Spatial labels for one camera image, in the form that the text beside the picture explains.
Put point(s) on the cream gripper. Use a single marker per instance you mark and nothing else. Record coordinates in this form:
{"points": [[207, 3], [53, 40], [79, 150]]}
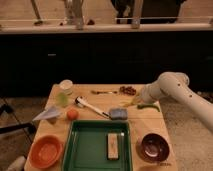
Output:
{"points": [[143, 96]]}

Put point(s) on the yellow banana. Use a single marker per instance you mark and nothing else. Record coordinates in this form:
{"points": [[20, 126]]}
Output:
{"points": [[126, 104]]}

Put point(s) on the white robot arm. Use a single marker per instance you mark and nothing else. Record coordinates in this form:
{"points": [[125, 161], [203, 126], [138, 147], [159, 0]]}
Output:
{"points": [[175, 85]]}

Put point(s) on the purple bowl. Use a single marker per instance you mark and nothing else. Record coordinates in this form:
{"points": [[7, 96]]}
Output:
{"points": [[154, 148]]}

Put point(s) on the orange bowl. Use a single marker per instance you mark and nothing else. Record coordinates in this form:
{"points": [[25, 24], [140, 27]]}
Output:
{"points": [[45, 152]]}

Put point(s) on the green chili pepper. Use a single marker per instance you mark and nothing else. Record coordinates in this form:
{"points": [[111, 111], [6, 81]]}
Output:
{"points": [[143, 106]]}

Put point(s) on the red grape bunch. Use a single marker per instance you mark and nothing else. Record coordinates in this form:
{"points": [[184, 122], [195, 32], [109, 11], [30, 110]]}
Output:
{"points": [[128, 90]]}

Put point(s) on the blue grey sponge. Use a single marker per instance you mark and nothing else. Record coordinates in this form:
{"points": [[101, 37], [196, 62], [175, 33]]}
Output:
{"points": [[118, 114]]}

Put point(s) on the gold spoon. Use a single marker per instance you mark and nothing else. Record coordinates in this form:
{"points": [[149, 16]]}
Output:
{"points": [[103, 92]]}

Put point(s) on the wooden block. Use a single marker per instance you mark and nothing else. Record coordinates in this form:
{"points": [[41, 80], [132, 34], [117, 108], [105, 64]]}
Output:
{"points": [[112, 146]]}

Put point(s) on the green tray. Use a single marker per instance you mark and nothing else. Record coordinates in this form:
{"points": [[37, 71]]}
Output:
{"points": [[86, 147]]}

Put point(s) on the orange tomato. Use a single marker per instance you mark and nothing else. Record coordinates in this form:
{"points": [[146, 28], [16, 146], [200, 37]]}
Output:
{"points": [[72, 114]]}

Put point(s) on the green translucent cup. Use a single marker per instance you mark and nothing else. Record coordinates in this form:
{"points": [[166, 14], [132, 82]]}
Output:
{"points": [[62, 99]]}

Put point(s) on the white paper plane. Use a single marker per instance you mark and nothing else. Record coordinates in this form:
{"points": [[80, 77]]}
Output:
{"points": [[50, 114]]}

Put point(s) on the black stand left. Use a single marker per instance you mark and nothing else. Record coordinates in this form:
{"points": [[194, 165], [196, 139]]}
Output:
{"points": [[9, 122]]}

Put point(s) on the white object bottom left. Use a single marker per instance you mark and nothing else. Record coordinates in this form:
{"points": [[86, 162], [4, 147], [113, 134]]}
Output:
{"points": [[18, 164]]}

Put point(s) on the white handled kitchen tool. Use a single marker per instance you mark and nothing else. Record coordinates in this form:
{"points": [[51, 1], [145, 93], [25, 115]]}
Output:
{"points": [[82, 102]]}

